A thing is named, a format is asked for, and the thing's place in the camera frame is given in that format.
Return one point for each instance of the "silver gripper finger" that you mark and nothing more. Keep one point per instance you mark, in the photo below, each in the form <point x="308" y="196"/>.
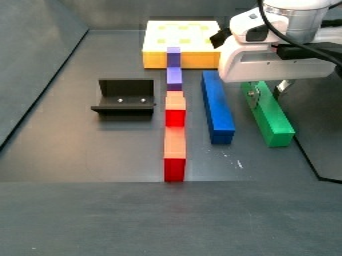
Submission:
<point x="254" y="94"/>
<point x="282" y="87"/>

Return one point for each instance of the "white and silver gripper body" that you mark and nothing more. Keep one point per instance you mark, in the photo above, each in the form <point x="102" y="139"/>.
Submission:
<point x="261" y="49"/>

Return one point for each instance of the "green long block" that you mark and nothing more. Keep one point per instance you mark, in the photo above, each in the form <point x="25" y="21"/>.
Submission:
<point x="272" y="120"/>

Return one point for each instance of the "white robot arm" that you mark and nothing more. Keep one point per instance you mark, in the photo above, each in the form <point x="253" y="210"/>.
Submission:
<point x="333" y="54"/>

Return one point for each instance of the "yellow slotted board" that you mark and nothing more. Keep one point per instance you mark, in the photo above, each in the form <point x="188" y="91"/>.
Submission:
<point x="190" y="36"/>

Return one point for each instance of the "blue long block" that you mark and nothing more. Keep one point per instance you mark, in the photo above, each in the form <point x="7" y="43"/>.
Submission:
<point x="218" y="113"/>

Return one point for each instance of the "purple stepped block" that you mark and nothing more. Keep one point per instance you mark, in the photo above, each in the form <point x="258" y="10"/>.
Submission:
<point x="174" y="69"/>

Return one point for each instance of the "red stepped block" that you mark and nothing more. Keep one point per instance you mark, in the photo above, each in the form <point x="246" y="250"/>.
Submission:
<point x="174" y="154"/>

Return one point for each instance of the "black angled bracket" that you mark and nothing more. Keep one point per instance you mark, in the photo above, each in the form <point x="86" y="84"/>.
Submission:
<point x="126" y="97"/>

